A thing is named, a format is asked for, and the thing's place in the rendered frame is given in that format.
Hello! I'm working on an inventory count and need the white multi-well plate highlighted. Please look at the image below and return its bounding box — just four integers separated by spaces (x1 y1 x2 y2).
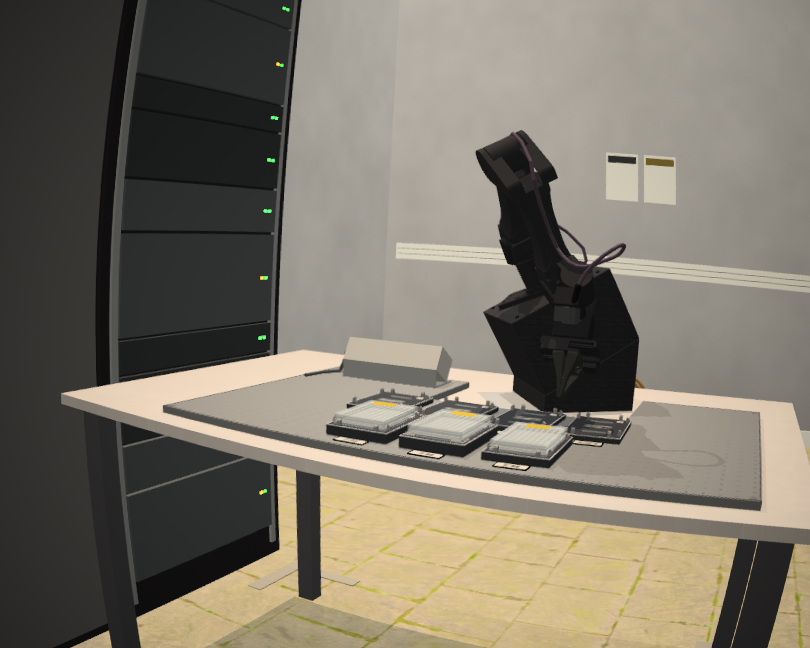
407 421 492 442
334 412 416 432
489 433 567 457

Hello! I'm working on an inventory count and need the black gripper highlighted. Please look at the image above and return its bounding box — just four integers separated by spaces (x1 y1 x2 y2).
540 335 601 401

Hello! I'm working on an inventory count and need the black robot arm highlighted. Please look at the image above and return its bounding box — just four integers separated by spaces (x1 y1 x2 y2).
476 130 598 340

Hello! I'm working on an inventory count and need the light grey control panel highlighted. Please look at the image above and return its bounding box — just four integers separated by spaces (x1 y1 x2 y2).
304 337 452 388

